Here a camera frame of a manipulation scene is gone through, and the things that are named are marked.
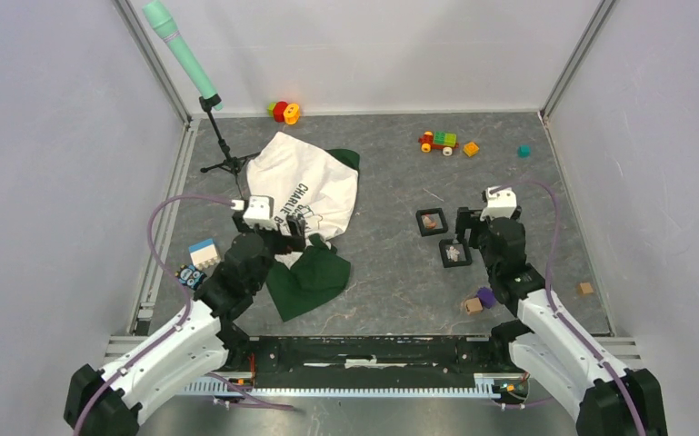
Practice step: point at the blue owl badge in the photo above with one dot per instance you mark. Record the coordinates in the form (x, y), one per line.
(190, 277)

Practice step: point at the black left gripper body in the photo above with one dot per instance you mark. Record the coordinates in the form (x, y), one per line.
(273, 240)

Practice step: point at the red orange stacking rings toy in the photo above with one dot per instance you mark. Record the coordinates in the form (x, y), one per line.
(284, 112)

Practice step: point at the black frame box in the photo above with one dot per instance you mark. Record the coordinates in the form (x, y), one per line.
(466, 256)

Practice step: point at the white and green t-shirt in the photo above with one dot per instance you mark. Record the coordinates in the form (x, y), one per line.
(319, 187)

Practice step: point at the teal small cube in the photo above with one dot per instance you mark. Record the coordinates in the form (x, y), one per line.
(523, 151)

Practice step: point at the orange toy brick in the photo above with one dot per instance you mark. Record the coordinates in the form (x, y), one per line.
(471, 149)

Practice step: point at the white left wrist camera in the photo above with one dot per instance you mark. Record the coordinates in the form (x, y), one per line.
(258, 211)

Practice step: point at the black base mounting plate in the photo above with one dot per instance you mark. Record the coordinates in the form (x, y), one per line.
(304, 362)

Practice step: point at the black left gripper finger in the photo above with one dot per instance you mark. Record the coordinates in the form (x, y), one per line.
(240, 224)
(296, 241)

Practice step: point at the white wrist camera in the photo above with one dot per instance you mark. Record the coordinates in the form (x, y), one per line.
(499, 203)
(258, 211)

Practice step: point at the black tripod stand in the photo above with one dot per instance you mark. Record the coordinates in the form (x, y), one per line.
(231, 164)

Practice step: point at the colourful toy brick train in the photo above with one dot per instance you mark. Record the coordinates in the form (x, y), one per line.
(444, 142)

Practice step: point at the purple toy brick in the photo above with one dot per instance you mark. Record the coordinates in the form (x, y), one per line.
(487, 298)

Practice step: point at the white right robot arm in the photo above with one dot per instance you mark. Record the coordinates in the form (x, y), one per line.
(603, 395)

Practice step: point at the wooden letter cube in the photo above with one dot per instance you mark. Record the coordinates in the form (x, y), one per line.
(473, 306)
(585, 288)

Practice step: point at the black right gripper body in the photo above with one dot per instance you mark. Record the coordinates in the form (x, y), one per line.
(477, 237)

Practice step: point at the mint green microphone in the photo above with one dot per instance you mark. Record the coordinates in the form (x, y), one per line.
(165, 27)

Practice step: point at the blue and white toy brick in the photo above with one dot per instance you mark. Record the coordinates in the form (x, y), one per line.
(204, 254)

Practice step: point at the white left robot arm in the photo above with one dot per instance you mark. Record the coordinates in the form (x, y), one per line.
(119, 397)

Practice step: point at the black square display box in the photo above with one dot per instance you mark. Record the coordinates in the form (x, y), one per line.
(436, 214)

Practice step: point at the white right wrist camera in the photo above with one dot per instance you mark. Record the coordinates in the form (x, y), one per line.
(499, 203)

